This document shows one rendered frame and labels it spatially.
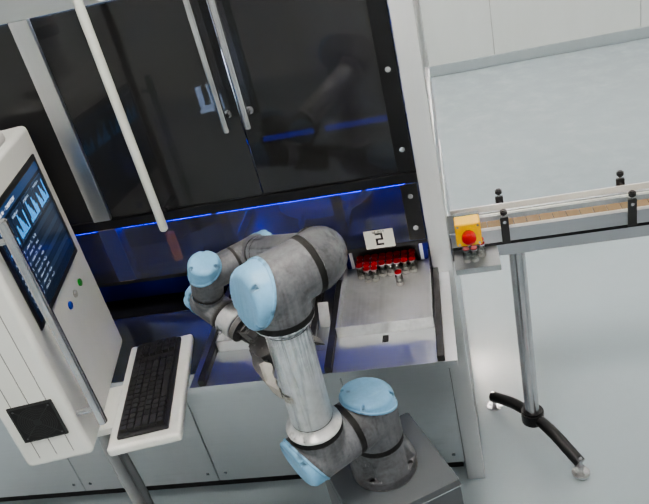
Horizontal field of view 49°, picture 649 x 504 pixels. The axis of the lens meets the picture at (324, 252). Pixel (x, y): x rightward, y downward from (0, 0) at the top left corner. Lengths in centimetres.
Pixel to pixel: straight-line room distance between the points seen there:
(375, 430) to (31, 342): 83
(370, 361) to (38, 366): 81
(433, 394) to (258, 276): 129
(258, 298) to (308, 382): 24
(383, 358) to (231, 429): 92
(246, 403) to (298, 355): 120
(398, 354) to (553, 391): 125
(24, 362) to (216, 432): 96
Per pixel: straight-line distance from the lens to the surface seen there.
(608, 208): 224
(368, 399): 151
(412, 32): 182
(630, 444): 279
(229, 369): 194
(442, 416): 246
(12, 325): 179
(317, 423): 142
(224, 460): 272
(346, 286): 212
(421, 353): 182
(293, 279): 121
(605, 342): 320
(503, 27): 662
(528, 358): 251
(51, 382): 187
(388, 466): 161
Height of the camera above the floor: 202
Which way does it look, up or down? 29 degrees down
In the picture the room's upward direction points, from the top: 14 degrees counter-clockwise
